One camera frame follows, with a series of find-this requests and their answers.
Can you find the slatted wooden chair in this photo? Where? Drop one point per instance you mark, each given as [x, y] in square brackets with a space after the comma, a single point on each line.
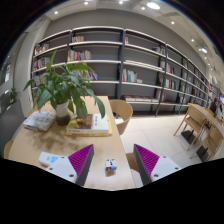
[213, 136]

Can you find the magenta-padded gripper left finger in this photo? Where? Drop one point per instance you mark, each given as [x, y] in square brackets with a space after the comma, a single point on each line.
[63, 168]

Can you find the green potted plant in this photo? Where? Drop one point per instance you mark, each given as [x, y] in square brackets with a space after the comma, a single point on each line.
[63, 86]

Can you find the small background potted plant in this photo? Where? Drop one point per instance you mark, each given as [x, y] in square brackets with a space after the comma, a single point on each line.
[12, 95]

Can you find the small white charger block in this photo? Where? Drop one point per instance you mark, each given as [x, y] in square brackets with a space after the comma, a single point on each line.
[111, 164]

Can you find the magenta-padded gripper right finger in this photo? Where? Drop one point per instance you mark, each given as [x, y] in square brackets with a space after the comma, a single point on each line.
[163, 166]

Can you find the light wooden side table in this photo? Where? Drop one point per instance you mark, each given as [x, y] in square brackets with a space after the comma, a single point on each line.
[200, 111]

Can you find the white book with photo cover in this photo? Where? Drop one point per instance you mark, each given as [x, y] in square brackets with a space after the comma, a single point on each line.
[98, 121]

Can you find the grey bookshelf unit with books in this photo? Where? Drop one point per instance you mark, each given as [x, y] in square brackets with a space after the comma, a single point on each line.
[120, 60]

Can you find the group of ceiling lights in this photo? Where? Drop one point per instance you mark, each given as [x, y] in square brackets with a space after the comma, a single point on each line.
[153, 5]

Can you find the yellow book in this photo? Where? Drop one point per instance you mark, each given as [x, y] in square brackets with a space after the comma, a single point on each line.
[90, 134]

